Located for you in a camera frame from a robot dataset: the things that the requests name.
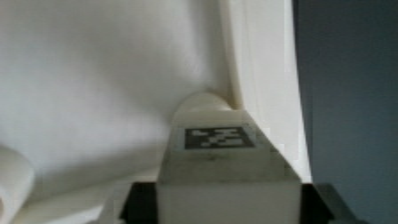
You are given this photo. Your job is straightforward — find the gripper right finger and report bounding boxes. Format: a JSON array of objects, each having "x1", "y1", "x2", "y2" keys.
[{"x1": 300, "y1": 183, "x2": 369, "y2": 224}]

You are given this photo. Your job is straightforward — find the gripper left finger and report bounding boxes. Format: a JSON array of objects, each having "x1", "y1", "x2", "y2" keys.
[{"x1": 99, "y1": 182, "x2": 158, "y2": 224}]

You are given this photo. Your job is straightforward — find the white table leg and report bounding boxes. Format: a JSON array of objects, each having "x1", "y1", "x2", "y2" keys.
[{"x1": 156, "y1": 93, "x2": 302, "y2": 224}]

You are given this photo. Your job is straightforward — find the white square tabletop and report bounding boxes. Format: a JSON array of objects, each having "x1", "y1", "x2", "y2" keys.
[{"x1": 0, "y1": 0, "x2": 311, "y2": 224}]

